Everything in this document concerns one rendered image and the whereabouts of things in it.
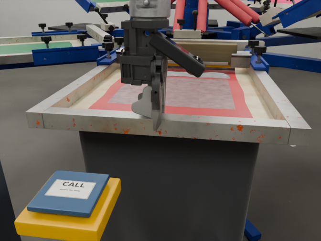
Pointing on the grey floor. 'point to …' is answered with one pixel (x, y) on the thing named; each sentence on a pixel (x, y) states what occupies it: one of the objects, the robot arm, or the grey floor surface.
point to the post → (97, 227)
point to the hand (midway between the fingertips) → (160, 120)
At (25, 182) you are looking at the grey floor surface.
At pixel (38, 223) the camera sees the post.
